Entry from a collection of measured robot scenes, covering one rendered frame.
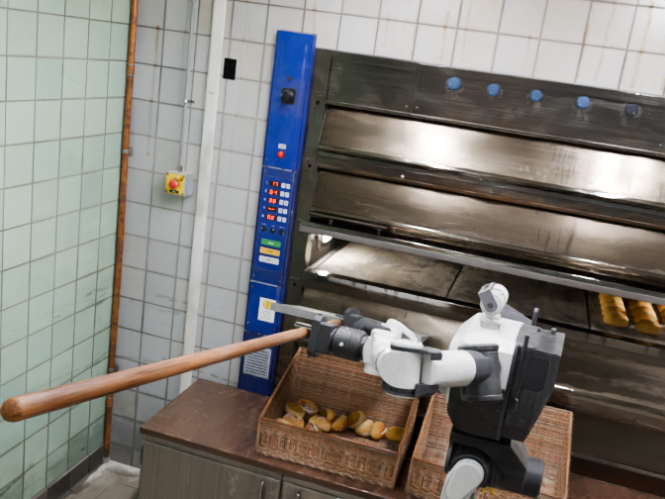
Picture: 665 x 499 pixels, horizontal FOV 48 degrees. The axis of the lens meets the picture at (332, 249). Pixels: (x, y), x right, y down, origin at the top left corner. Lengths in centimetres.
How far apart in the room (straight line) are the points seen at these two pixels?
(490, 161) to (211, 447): 153
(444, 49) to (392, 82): 24
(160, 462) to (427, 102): 177
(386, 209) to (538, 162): 62
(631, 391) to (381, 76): 157
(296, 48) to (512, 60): 84
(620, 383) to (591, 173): 83
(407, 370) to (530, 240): 134
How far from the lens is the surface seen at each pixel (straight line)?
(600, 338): 313
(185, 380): 362
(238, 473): 304
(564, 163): 299
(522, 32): 297
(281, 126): 314
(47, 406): 102
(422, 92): 303
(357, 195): 310
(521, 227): 302
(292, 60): 311
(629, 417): 325
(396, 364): 179
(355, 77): 308
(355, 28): 307
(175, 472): 317
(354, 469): 298
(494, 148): 300
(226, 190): 330
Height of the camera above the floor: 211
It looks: 15 degrees down
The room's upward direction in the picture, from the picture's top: 8 degrees clockwise
